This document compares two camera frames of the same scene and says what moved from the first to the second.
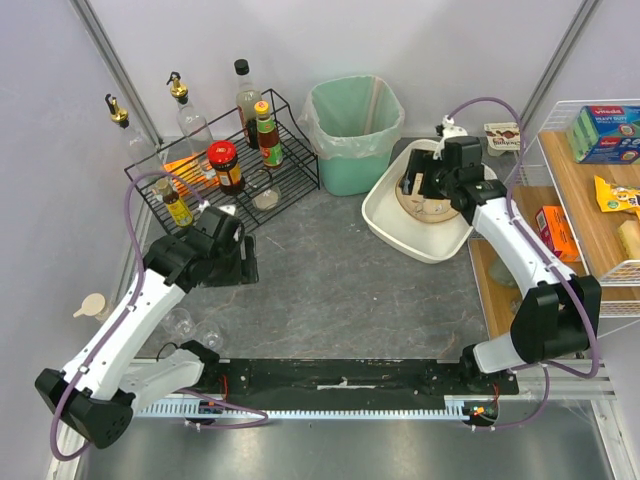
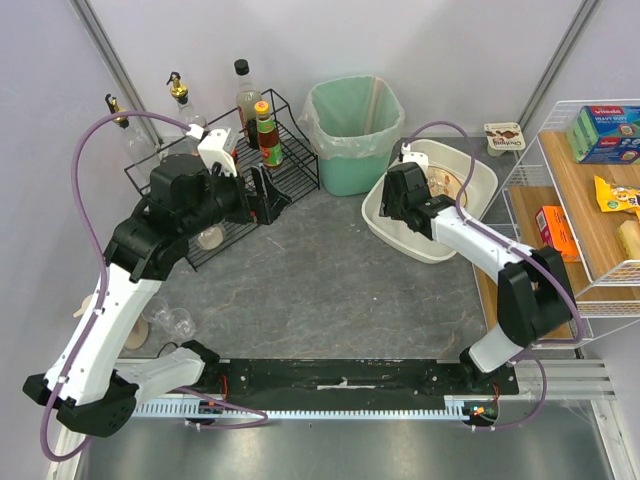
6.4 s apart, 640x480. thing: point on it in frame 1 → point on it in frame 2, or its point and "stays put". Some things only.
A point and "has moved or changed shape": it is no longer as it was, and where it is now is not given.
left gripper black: [245, 261] → [252, 198]
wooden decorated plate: [424, 208] has moved or changed shape
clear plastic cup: [179, 323] stays put
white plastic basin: [433, 242] stays put
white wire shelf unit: [576, 188] stays put
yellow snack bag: [616, 198] stays put
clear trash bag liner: [357, 116] stays put
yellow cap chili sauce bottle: [268, 139] stays put
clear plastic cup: [209, 334] has moved or changed shape
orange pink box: [557, 233] stays put
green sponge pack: [605, 134] stays put
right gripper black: [415, 170] → [395, 187]
